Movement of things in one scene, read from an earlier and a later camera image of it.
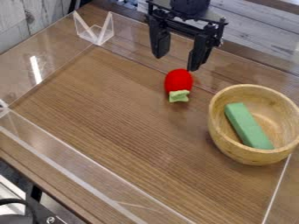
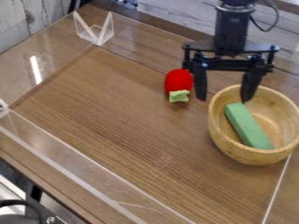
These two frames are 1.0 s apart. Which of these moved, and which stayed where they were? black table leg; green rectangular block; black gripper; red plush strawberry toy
Moved: black gripper
Stayed: red plush strawberry toy; green rectangular block; black table leg
